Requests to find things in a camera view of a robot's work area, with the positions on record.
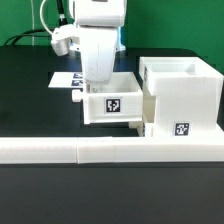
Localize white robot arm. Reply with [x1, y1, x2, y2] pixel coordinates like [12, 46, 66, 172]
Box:
[69, 0, 127, 83]

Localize white fiducial marker sheet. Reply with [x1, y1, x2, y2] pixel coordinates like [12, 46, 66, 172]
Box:
[48, 72, 84, 89]

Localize white drawer box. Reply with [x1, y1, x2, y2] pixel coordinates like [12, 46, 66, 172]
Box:
[72, 72, 143, 124]
[128, 122, 153, 137]

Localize white front drawer box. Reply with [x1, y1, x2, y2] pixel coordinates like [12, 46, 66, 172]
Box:
[128, 122, 153, 137]

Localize white drawer cabinet frame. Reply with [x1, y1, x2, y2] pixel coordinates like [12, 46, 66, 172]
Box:
[139, 57, 223, 137]

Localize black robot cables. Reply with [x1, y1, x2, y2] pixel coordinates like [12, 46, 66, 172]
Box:
[2, 0, 74, 47]

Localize white L-shaped border wall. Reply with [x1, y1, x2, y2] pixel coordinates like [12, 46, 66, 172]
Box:
[0, 136, 224, 164]

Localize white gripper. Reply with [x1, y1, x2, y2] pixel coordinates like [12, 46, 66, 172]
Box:
[79, 27, 118, 83]

